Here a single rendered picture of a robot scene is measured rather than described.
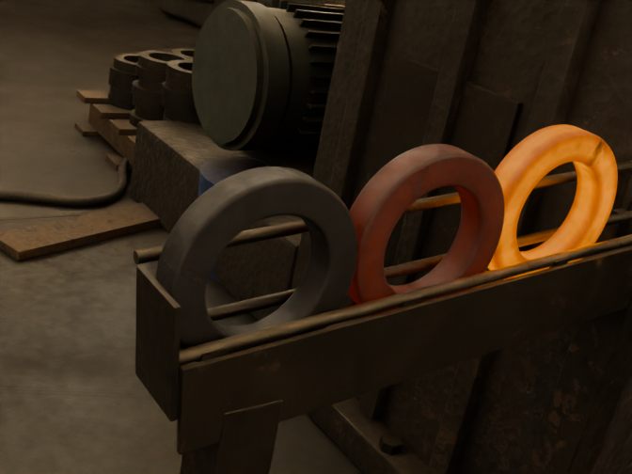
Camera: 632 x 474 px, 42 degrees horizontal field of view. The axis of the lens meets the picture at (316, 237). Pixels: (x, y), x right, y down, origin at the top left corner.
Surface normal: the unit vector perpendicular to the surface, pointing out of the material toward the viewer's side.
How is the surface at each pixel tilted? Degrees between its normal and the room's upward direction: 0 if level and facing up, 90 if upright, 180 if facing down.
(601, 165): 90
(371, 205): 63
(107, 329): 0
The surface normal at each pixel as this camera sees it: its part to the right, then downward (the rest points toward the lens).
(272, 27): 0.47, -0.51
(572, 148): 0.52, 0.42
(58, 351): 0.18, -0.91
